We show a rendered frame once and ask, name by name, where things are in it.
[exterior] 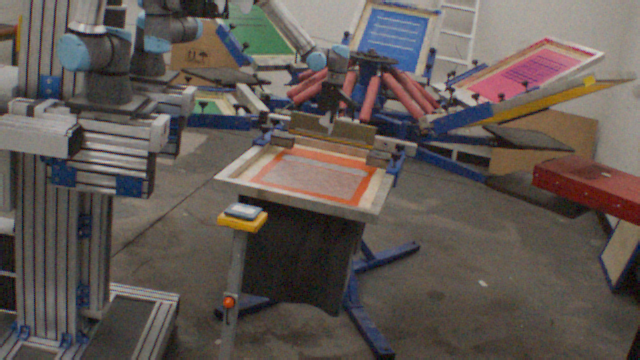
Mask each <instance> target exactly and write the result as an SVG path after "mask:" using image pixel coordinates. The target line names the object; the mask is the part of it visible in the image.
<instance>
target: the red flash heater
mask: <svg viewBox="0 0 640 360"><path fill-rule="evenodd" d="M602 173H605V174H608V175H610V176H611V177H610V178H607V177H605V176H602V175H601V174H602ZM532 177H533V178H532V182H531V185H532V186H535V187H537V188H540V189H543V190H546V191H549V192H550V193H553V194H556V195H559V196H562V197H564V198H566V199H569V200H572V201H575V202H577V203H579V204H582V205H585V206H587V207H590V208H592V209H595V210H597V211H600V212H603V213H605V214H607V215H610V216H613V217H615V218H617V219H622V220H625V221H627V222H629V223H632V224H634V225H637V226H639V227H640V177H637V176H634V175H631V174H628V173H626V172H623V171H620V170H617V169H614V168H612V167H609V166H606V165H603V164H600V163H597V162H595V161H591V160H588V159H586V158H583V157H580V156H576V154H570V155H566V156H563V157H560V158H556V159H552V160H549V161H546V162H542V163H539V164H535V165H534V167H533V171H532Z"/></svg>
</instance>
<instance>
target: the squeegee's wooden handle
mask: <svg viewBox="0 0 640 360"><path fill-rule="evenodd" d="M321 118H324V116H319V115H314V114H308V113H303V112H298V111H292V114H290V120H289V128H288V129H290V130H295V129H296V128H297V129H302V130H307V131H313V132H318V133H323V134H328V132H329V128H326V127H324V126H322V124H320V123H319V119H321ZM376 129H377V128H376V127H372V126H367V125H361V123H356V122H351V121H345V120H340V119H335V120H334V127H333V131H332V133H331V134H330V135H334V136H339V137H344V138H350V139H355V140H360V141H366V145H369V146H373V145H374V140H375V134H376Z"/></svg>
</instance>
